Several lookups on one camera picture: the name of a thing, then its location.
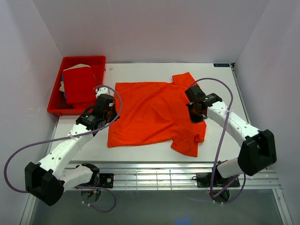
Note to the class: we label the orange t-shirt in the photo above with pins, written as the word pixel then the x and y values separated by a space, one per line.
pixel 155 112

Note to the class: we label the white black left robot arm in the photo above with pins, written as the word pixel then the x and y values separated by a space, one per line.
pixel 47 179

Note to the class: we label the red folded t-shirt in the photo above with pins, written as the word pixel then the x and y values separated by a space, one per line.
pixel 79 84

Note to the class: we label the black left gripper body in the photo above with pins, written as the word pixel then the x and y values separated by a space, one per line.
pixel 111 116

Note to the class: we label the dark logo sticker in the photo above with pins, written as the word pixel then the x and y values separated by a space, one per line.
pixel 221 65

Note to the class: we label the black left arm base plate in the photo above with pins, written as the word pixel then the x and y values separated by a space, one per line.
pixel 106 180

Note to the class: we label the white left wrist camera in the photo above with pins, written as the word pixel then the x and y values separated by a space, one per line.
pixel 103 90

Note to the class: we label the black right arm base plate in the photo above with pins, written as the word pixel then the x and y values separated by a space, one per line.
pixel 203 180

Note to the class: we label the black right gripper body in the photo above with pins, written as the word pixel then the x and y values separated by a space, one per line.
pixel 191 107

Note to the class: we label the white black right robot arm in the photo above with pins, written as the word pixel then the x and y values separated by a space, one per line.
pixel 257 147

